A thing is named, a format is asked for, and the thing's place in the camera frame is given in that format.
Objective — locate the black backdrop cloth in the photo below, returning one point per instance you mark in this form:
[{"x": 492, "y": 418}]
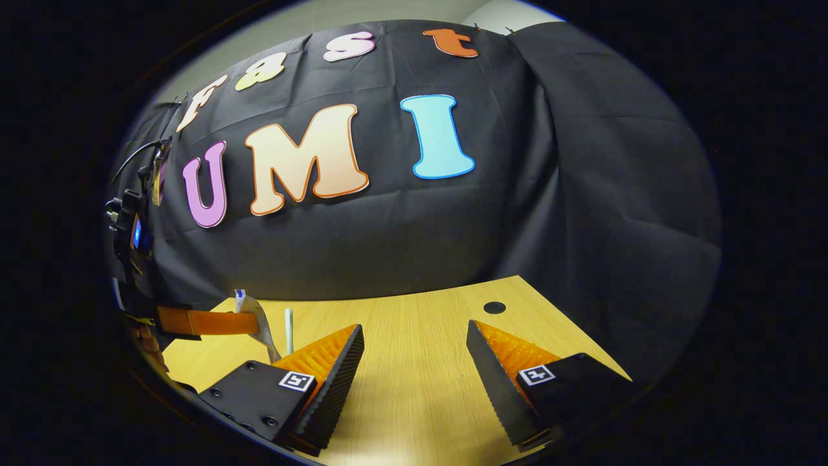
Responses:
[{"x": 453, "y": 226}]

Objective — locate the wooden desktop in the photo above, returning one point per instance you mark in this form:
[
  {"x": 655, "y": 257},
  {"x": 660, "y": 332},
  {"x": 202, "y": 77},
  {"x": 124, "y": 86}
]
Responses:
[{"x": 414, "y": 362}]

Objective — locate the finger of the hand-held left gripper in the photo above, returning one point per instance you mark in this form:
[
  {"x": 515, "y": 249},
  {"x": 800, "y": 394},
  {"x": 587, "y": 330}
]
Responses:
[{"x": 220, "y": 322}]

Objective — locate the white toothbrush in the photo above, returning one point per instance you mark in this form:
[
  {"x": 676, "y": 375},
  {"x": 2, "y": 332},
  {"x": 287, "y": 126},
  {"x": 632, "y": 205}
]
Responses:
[{"x": 289, "y": 330}]

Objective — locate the white toothpaste tube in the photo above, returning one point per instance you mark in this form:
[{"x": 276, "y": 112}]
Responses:
[{"x": 259, "y": 323}]

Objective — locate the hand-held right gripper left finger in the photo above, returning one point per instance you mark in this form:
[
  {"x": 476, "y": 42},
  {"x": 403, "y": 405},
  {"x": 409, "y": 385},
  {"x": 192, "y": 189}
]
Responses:
[{"x": 336, "y": 388}]

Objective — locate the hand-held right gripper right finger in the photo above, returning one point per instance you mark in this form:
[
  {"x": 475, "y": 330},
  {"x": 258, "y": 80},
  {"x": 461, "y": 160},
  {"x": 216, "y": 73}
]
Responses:
[{"x": 495, "y": 388}]

